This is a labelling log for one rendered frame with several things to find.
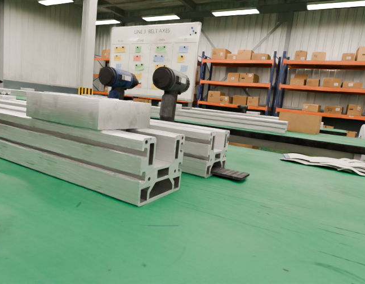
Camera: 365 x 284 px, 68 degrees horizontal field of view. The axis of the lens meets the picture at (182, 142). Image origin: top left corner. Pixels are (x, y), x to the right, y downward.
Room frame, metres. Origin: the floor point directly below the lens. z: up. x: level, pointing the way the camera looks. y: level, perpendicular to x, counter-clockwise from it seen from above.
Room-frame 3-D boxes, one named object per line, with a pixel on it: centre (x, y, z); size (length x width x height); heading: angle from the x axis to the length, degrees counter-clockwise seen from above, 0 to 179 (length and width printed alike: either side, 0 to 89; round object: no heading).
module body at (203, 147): (0.72, 0.28, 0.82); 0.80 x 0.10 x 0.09; 61
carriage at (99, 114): (0.43, 0.15, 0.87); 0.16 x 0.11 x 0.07; 61
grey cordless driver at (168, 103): (0.79, 0.03, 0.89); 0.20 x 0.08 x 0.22; 159
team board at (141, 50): (3.96, 0.57, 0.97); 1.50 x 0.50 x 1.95; 61
